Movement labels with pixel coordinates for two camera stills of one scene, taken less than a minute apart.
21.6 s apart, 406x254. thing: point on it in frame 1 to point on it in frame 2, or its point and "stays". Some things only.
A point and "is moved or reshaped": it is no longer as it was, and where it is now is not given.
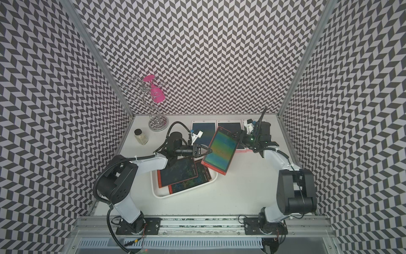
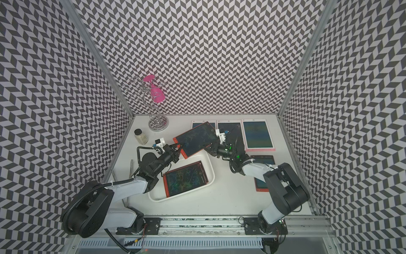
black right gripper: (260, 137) to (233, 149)
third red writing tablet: (203, 175) stays
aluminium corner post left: (72, 11) stays
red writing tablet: (224, 145) is moved or reshaped
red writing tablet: (177, 170) to (196, 138)
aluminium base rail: (299, 226) stays
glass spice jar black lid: (140, 137) stays
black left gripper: (186, 149) to (171, 150)
